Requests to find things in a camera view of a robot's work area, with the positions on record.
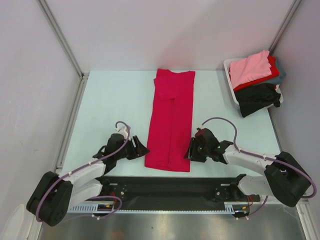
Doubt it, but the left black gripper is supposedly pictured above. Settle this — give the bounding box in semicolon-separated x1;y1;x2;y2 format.
115;136;150;161

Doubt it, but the magenta t shirt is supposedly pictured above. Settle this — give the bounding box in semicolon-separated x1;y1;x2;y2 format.
144;69;196;173

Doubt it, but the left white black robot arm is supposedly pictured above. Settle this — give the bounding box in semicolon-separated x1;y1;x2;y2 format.
26;133;150;227

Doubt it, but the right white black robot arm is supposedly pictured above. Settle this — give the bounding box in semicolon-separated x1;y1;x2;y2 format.
184;128;312;207

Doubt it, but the black t shirt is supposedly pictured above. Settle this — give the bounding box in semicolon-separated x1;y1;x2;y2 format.
235;83;281;118

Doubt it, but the white plastic tray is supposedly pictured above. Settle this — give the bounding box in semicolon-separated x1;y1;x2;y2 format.
223;58;284;110

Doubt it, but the pink t shirt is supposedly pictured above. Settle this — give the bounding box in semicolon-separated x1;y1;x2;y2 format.
229;50;272;89

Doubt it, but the grey blue t shirt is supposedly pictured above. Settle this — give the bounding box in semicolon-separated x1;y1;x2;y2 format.
267;58;287;85

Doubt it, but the red t shirt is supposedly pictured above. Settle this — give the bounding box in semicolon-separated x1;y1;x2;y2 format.
229;54;280;92

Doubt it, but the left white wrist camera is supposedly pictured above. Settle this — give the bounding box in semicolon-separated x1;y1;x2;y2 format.
115;126;130;139

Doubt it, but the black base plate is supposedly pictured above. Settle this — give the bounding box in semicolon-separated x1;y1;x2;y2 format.
104;176;261;210

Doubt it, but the white slotted cable duct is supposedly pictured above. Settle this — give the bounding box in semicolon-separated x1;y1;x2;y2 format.
67;203;249;215

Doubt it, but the left side aluminium rail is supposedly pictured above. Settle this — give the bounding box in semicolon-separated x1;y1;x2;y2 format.
54;72;90;173

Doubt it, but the left aluminium corner post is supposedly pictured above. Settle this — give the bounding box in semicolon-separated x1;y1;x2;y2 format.
36;0;84;79

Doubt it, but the aluminium corner post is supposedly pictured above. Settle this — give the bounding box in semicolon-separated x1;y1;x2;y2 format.
268;0;304;55
36;0;84;79

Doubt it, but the right aluminium corner post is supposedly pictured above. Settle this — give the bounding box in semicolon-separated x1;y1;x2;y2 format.
268;0;304;55

